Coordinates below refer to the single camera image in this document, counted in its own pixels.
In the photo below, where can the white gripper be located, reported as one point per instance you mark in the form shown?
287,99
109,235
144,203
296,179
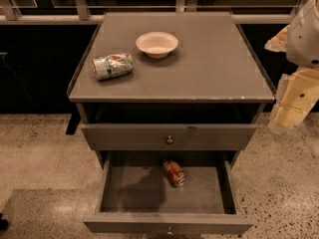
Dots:
305,43

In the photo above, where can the red coke can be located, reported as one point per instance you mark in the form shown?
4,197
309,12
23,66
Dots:
174,173

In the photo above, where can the grey drawer cabinet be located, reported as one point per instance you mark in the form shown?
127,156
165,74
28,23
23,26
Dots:
212,77

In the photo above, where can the brass top drawer knob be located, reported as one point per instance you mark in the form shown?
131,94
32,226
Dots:
169,140

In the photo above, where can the brass drawer knob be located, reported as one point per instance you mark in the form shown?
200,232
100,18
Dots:
169,140
169,232

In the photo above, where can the green white soda can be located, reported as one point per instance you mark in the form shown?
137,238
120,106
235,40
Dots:
112,66

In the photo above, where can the closed grey top drawer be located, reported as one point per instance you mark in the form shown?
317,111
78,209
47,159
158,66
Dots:
143,136

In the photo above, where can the open grey middle drawer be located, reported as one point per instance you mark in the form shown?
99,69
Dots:
136,197

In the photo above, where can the brass middle drawer knob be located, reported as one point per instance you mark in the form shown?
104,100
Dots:
169,232

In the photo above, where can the white bowl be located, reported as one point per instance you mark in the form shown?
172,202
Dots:
157,45

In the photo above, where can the metal window railing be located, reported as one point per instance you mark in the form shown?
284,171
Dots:
91,11

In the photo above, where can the black object at floor edge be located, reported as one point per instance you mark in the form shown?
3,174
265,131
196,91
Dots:
3,223

